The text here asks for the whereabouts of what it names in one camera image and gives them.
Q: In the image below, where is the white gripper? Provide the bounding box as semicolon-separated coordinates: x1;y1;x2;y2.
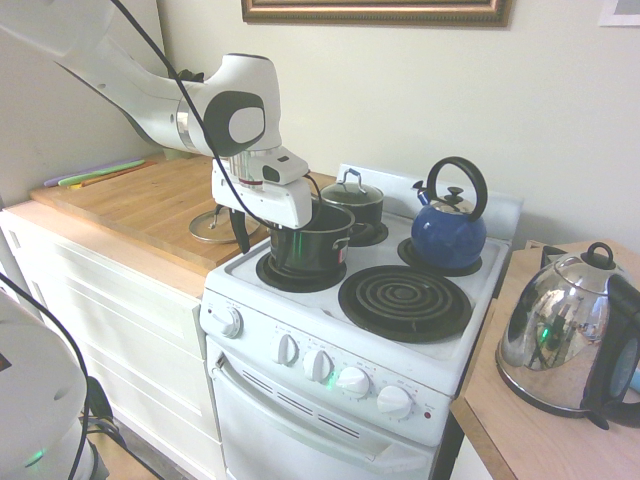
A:
210;157;314;270

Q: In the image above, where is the glass pot lid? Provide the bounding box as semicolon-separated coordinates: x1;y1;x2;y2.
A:
188;208;262;245

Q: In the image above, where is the large dark cooking pot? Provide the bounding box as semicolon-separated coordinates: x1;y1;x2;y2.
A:
268;202;369;277

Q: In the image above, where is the white stove knob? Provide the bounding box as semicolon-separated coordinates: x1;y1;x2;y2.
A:
272;333;301;367
218;305;245;339
335;366;372;400
302;349;336;384
376;384;414;417

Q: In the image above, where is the small dark saucepan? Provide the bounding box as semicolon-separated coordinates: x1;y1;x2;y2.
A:
344;196;386;236

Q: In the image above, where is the wooden countertop board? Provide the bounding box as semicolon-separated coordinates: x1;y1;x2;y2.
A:
29;153;337;269

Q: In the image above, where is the large black coil burner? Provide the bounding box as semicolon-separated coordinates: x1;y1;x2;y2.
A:
338;264;474;344

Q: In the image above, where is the white drawer cabinet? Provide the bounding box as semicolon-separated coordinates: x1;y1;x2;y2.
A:
0;207;226;480

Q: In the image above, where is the green knife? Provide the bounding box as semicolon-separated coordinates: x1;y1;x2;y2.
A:
57;163;147;188

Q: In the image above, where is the blue stovetop kettle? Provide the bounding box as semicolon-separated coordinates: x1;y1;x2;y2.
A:
410;156;489;269

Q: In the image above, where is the white electric stove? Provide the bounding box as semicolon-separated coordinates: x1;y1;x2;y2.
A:
198;162;524;480

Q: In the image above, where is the gold framed painting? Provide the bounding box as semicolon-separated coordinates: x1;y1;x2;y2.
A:
241;0;516;28

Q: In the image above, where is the wooden box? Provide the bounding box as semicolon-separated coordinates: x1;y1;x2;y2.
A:
521;239;569;269

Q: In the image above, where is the silver electric kettle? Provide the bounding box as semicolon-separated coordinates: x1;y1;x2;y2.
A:
495;241;640;432

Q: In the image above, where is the white paper print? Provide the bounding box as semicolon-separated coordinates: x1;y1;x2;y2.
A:
598;0;640;28

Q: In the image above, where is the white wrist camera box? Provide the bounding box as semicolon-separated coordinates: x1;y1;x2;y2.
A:
249;148;310;186

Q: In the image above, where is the glass lid with blue handle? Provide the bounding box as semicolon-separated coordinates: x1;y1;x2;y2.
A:
319;169;385;208

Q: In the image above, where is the white oven door handle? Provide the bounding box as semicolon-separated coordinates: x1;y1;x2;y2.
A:
211;353;417;462

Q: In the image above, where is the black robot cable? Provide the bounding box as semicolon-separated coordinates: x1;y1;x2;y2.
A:
110;0;284;229

